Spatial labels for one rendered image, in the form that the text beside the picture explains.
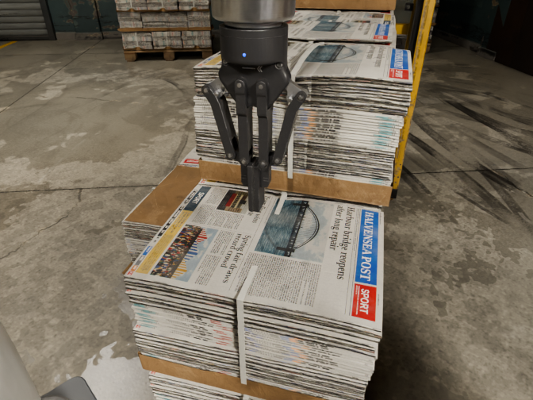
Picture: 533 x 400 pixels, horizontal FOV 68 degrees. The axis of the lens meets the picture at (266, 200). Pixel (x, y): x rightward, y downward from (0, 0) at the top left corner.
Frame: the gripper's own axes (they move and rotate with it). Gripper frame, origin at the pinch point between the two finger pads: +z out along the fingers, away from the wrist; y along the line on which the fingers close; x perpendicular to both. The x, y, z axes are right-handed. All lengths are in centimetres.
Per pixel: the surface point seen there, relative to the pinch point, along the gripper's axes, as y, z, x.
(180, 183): 42, 36, -55
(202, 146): 16.7, 5.3, -20.5
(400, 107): -18.4, -5.6, -20.3
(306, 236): -6.2, 13.5, -8.1
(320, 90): -5.2, -7.2, -20.8
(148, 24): 271, 52, -451
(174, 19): 241, 47, -462
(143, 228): 42, 38, -32
